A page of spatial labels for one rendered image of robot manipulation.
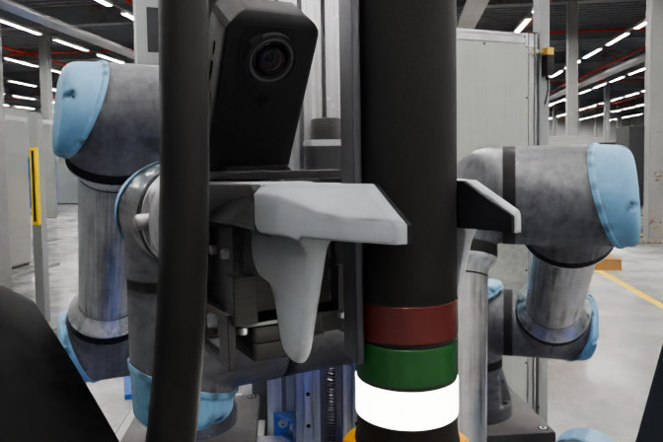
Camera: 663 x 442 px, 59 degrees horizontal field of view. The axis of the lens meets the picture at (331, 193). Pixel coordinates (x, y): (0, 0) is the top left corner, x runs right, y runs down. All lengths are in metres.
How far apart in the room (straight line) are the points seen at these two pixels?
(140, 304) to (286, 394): 0.83
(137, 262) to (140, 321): 0.04
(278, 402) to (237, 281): 1.01
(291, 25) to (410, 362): 0.16
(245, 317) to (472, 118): 2.14
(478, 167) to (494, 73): 1.76
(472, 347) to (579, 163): 0.23
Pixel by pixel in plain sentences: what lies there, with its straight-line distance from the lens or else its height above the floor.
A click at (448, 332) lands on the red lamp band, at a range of 0.19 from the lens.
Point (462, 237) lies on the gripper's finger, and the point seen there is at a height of 1.46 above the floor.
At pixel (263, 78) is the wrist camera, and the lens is 0.27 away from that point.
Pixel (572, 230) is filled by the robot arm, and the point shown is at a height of 1.41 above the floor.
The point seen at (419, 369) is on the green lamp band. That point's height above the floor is 1.43.
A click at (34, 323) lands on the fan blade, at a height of 1.43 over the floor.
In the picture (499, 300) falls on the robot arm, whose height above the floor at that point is 1.25.
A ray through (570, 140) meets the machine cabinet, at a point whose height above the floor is 1.86.
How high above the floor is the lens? 1.49
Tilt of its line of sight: 3 degrees down
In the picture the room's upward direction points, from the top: 1 degrees counter-clockwise
